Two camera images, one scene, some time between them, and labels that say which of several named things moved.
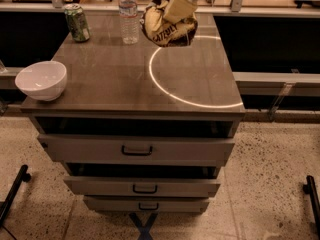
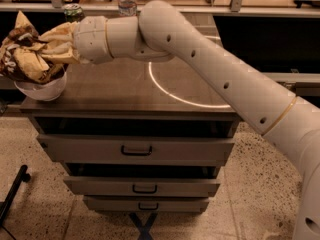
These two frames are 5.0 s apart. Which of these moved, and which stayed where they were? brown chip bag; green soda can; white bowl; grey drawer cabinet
Moved: brown chip bag
Stayed: grey drawer cabinet; green soda can; white bowl
